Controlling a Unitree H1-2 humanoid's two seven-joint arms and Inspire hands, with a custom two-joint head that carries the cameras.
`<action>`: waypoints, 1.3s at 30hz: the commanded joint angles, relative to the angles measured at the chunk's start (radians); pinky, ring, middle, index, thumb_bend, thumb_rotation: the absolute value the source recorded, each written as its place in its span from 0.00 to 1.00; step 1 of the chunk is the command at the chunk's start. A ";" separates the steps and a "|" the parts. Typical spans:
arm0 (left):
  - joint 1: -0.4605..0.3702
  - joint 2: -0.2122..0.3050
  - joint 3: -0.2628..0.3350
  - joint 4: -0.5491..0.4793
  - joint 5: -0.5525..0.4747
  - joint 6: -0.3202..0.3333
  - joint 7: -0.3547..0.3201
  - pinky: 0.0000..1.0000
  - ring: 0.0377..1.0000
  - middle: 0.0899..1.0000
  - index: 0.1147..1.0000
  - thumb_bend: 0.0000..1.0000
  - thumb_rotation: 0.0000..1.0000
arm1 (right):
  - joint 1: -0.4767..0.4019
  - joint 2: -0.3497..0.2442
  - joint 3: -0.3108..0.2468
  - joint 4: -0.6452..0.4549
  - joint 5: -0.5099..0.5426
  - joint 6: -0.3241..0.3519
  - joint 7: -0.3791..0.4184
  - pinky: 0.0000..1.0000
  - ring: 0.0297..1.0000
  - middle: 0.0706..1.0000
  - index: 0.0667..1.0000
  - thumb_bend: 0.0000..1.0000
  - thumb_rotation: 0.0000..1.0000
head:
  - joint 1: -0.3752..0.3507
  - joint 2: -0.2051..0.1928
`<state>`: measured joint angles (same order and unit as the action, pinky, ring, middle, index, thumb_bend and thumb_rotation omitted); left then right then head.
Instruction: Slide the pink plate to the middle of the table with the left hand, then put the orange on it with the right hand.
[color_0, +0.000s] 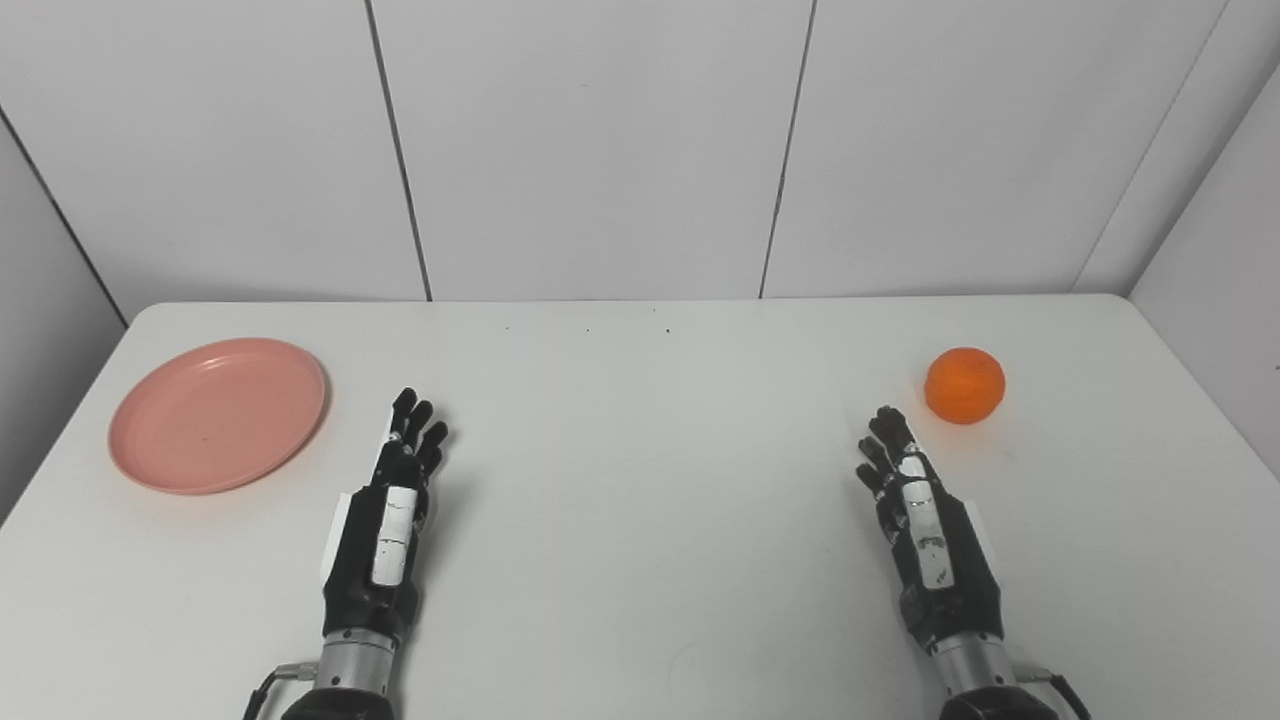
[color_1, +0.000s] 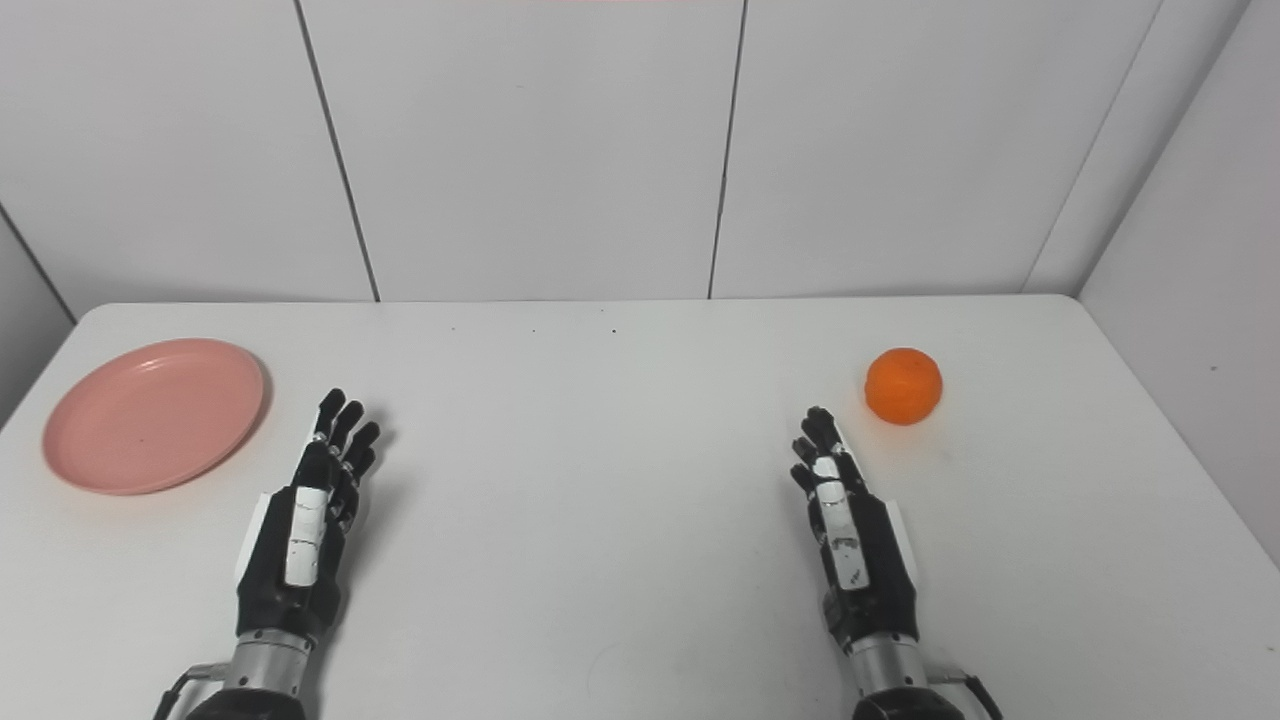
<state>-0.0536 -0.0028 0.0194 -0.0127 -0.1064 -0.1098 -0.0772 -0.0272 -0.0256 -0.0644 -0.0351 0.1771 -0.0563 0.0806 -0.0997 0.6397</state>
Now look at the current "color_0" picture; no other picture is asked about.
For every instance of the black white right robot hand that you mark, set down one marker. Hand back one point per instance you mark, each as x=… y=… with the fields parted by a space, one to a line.
x=930 y=540

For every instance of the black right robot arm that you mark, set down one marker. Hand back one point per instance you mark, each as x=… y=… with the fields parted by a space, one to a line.
x=975 y=665

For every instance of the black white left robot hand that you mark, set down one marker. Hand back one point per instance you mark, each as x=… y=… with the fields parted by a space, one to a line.
x=390 y=530

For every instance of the orange fruit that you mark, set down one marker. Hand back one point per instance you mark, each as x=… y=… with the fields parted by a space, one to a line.
x=964 y=385

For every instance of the pink round plate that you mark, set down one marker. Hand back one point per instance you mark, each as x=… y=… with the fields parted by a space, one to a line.
x=218 y=415

